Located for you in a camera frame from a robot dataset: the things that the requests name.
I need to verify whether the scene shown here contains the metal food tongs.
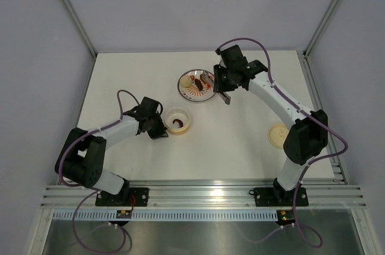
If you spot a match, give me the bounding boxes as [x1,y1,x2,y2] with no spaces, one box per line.
[202,70,231,105]

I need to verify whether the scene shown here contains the round beige lunch box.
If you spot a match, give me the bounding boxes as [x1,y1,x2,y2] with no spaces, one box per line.
[164,108,191,135]

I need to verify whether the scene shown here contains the dark red meat piece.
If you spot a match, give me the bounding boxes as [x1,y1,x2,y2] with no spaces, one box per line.
[172,118,184,129]

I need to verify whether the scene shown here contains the brown sausage piece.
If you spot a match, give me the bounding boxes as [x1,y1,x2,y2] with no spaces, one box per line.
[194,79,203,91]

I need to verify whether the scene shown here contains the round beige box lid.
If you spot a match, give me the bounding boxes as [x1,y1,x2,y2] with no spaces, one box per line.
[268,123,289,150]

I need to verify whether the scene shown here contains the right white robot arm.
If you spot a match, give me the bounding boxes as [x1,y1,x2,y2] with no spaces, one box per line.
[214,45,328,206]

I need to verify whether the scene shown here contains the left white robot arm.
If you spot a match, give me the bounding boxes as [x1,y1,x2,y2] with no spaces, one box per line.
[55,97,168,206]

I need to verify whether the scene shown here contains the patterned round plate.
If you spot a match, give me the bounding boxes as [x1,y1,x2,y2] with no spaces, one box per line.
[177,69,215,102]

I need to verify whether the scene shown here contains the white steamed bun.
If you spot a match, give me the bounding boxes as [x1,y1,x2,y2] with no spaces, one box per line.
[179,75,192,88]

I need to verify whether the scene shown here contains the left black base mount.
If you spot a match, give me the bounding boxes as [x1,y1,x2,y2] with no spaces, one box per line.
[95,187,149,207]

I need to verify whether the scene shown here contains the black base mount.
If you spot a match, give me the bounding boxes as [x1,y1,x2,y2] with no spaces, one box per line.
[248,187,309,207]
[95,187,149,207]

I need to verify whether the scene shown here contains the left aluminium frame post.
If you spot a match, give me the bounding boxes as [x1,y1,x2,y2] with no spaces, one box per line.
[60,0,97,60]

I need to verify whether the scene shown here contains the aluminium frame post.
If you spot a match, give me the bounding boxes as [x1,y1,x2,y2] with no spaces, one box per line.
[303,0,342,59]
[60,0,97,60]

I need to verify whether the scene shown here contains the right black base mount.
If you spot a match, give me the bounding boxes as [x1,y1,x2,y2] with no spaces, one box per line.
[248,187,309,207]

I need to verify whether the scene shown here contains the white slotted cable duct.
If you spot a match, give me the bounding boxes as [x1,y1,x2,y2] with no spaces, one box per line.
[53,209,278,222]

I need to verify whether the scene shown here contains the right aluminium side rail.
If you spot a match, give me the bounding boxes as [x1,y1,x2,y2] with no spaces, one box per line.
[296,50,350,185]

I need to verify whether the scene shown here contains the right aluminium frame post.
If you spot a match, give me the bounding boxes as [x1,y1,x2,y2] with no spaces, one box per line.
[303,0,342,59]

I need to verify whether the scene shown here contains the aluminium front rail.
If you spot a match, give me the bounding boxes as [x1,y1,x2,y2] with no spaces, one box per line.
[40,180,366,210]

